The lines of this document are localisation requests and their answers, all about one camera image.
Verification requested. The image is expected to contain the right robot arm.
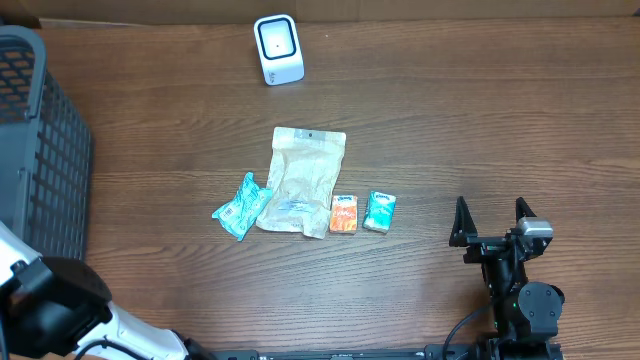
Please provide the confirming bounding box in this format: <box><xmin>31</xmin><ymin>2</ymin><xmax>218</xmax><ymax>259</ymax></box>
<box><xmin>449</xmin><ymin>197</ymin><xmax>565</xmax><ymax>343</ymax></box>

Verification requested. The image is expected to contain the white barcode scanner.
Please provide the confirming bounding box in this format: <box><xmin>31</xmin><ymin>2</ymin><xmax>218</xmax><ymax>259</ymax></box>
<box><xmin>253</xmin><ymin>14</ymin><xmax>305</xmax><ymax>86</ymax></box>

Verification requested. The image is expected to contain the teal Kleenex tissue pack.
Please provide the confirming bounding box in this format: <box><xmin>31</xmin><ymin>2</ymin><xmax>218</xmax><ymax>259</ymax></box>
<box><xmin>363</xmin><ymin>191</ymin><xmax>396</xmax><ymax>233</ymax></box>

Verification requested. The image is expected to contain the teal snack packet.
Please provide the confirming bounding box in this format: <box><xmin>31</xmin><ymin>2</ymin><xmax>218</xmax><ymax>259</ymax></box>
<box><xmin>212</xmin><ymin>172</ymin><xmax>273</xmax><ymax>242</ymax></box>

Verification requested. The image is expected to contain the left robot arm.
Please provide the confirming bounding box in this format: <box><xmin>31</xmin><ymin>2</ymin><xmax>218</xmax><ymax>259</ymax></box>
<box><xmin>1</xmin><ymin>225</ymin><xmax>213</xmax><ymax>360</ymax></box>

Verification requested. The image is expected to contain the grey plastic mesh basket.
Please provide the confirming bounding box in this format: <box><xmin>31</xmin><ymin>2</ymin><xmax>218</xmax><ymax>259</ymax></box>
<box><xmin>1</xmin><ymin>25</ymin><xmax>94</xmax><ymax>260</ymax></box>

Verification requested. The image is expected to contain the beige paper pouch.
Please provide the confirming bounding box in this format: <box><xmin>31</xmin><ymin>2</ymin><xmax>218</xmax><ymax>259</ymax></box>
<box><xmin>256</xmin><ymin>127</ymin><xmax>346</xmax><ymax>239</ymax></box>

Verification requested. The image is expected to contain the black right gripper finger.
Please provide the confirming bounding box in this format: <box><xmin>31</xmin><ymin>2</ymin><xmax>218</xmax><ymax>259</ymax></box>
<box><xmin>449</xmin><ymin>196</ymin><xmax>478</xmax><ymax>247</ymax></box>
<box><xmin>515</xmin><ymin>197</ymin><xmax>536</xmax><ymax>222</ymax></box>

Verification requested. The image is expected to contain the orange snack packet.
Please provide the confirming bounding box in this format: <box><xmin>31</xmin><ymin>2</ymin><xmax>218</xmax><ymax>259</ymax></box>
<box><xmin>329</xmin><ymin>195</ymin><xmax>358</xmax><ymax>234</ymax></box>

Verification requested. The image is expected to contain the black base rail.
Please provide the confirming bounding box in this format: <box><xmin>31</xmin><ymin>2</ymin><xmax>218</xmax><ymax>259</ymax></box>
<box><xmin>211</xmin><ymin>344</ymin><xmax>564</xmax><ymax>360</ymax></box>

